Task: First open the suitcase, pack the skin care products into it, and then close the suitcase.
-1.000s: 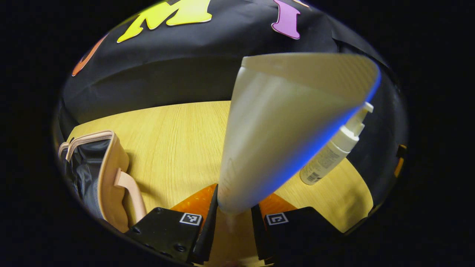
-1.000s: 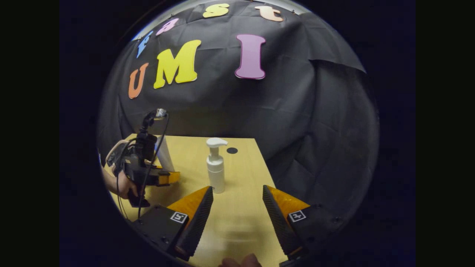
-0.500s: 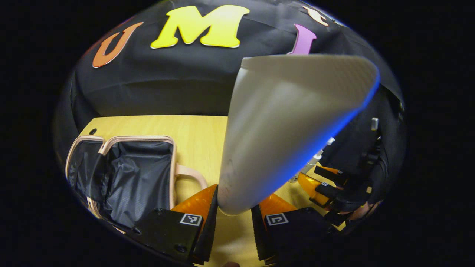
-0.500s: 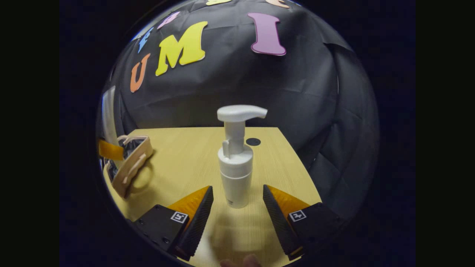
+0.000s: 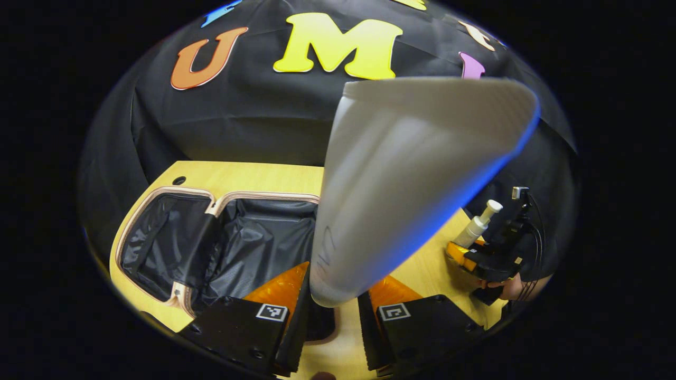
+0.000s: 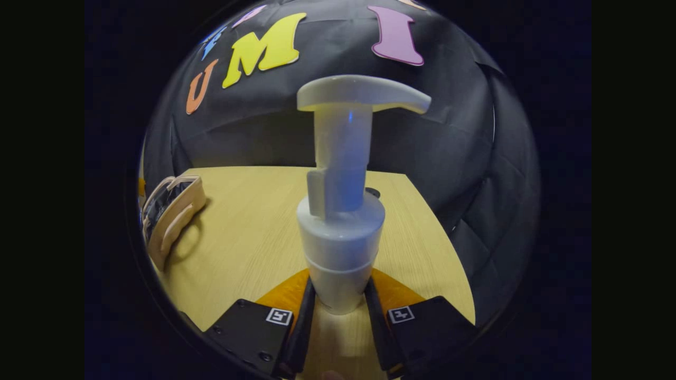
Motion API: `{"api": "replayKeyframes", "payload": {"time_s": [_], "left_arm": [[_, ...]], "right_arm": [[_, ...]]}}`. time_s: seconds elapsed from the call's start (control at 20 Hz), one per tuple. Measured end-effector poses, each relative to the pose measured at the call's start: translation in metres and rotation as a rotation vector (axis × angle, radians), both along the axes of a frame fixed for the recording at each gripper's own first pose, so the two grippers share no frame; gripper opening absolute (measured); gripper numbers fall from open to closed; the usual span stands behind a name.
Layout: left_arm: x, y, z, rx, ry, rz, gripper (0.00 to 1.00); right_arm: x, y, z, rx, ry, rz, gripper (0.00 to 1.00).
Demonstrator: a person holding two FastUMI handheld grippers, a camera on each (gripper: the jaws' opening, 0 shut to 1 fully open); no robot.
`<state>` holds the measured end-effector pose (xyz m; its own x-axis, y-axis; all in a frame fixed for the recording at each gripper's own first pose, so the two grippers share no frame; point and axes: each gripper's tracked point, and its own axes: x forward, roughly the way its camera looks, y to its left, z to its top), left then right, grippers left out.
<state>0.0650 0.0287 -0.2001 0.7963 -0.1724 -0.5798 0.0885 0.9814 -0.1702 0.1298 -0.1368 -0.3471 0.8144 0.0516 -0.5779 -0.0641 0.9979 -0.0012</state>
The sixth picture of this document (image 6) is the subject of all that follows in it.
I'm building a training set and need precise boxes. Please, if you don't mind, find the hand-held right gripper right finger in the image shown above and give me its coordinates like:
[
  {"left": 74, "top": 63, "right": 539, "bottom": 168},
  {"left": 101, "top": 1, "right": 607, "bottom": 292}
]
[{"left": 363, "top": 268, "right": 476, "bottom": 379}]

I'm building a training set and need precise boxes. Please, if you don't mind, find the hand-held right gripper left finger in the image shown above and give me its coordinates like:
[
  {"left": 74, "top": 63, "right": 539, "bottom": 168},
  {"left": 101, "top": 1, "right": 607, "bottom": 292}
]
[{"left": 203, "top": 268, "right": 317, "bottom": 379}]

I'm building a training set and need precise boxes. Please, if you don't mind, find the white pump bottle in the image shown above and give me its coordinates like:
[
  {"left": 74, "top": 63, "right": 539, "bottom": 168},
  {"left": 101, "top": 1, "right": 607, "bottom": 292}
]
[{"left": 296, "top": 74, "right": 433, "bottom": 316}]

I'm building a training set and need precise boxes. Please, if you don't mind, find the black backdrop cloth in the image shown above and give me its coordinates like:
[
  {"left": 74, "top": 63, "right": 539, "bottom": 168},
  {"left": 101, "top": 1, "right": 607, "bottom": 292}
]
[{"left": 140, "top": 0, "right": 542, "bottom": 328}]

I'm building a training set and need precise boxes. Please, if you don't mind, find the beige pink suitcase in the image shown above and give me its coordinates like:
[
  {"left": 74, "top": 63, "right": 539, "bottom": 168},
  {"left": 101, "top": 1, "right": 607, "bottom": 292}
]
[{"left": 142, "top": 175, "right": 208, "bottom": 272}]

